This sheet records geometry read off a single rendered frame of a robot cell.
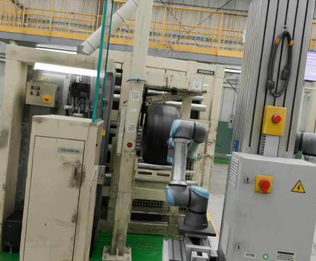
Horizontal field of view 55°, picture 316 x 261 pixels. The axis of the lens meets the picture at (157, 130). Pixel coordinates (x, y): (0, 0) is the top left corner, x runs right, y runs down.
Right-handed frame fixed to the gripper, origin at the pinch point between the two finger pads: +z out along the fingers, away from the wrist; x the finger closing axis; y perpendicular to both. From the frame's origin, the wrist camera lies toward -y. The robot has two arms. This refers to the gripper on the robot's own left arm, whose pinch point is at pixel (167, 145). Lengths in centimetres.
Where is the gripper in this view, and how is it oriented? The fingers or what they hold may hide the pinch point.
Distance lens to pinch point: 257.5
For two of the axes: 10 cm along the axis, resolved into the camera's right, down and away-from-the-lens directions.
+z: -1.3, 0.6, 9.9
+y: 1.0, -9.9, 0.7
